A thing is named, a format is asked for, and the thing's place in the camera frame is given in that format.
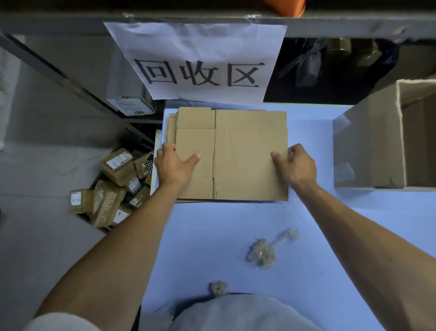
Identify white box with label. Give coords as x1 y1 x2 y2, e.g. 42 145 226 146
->
106 51 157 117

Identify brown parcel on shelf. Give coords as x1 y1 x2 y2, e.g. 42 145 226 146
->
327 38 353 61
354 39 379 66

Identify small crumpled clear tape wad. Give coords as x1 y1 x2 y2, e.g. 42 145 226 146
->
209 280 229 296

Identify person's white shirt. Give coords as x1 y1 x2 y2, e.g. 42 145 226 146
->
22 293 322 331

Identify pile of taped brown parcels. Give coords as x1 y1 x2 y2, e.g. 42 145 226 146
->
69 148 154 230

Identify grey metal shelf frame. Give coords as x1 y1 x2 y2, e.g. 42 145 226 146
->
0 10 436 147

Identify large crumpled clear tape wad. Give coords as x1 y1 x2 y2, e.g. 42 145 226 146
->
247 228 299 269

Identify person's right forearm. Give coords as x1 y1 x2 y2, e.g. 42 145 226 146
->
290 177 436 331

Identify stack of flat cardboard sheets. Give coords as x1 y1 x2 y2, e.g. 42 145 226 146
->
166 113 289 204

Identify person's right hand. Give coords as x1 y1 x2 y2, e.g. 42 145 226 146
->
271 143 318 192

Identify clear plastic bag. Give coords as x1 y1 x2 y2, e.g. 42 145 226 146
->
277 38 327 88

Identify orange object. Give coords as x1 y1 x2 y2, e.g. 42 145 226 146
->
262 0 307 18

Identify white paper sign black characters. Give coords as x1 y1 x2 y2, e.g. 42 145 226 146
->
104 22 287 106

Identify person's left hand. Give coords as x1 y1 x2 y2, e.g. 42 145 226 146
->
154 143 202 189

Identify brown cardboard box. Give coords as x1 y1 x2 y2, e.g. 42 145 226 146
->
174 107 289 202

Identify person's left forearm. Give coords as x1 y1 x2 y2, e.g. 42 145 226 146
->
34 179 186 321

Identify open brown cardboard carton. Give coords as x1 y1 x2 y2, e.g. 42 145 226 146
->
333 79 436 190

